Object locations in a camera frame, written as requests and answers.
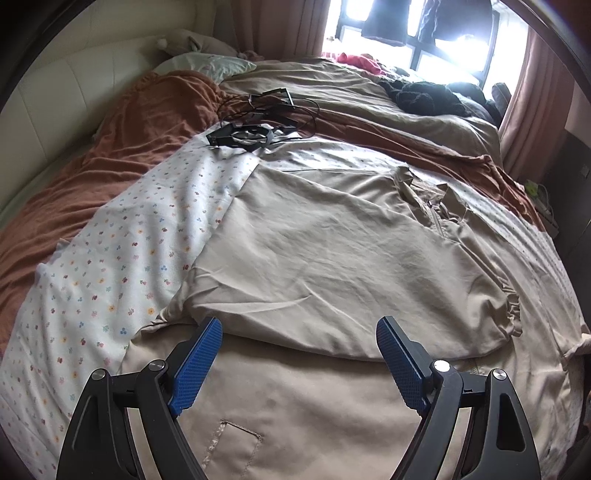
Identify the beige jacket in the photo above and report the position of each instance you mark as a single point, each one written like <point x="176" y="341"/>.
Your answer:
<point x="301" y="270"/>

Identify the beige duvet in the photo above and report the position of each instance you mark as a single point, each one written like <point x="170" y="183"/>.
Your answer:
<point x="356" y="94"/>

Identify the pink curtain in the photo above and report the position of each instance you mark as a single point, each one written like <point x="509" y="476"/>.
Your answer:
<point x="533" y="126"/>
<point x="279" y="30"/>

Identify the white floral bed sheet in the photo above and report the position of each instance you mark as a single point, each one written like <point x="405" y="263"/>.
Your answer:
<point x="99" y="289"/>

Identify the right pink curtain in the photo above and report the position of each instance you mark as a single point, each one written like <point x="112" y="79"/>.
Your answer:
<point x="533" y="126"/>

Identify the rust brown blanket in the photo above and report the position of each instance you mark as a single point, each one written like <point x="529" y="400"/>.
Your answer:
<point x="150" y="122"/>

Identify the window frame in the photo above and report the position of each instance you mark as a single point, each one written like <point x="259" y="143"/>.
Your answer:
<point x="440" y="40"/>

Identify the light green pillow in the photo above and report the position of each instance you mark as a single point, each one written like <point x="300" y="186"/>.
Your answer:
<point x="216" y="67"/>

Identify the pink red garment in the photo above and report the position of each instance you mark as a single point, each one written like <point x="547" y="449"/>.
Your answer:
<point x="362" y="62"/>

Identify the cream padded headboard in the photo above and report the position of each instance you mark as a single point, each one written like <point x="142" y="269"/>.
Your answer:
<point x="66" y="91"/>

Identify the black device with cables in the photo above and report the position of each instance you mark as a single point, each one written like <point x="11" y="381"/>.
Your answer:
<point x="262" y="120"/>

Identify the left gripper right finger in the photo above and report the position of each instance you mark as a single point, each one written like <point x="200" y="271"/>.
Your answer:
<point x="498" y="443"/>

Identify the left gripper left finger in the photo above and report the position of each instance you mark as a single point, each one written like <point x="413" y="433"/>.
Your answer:
<point x="99" y="442"/>

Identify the left pink curtain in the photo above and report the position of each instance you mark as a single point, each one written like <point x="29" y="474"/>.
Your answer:
<point x="279" y="30"/>

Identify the black clothing pile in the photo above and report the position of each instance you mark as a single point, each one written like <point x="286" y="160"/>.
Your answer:
<point x="432" y="99"/>

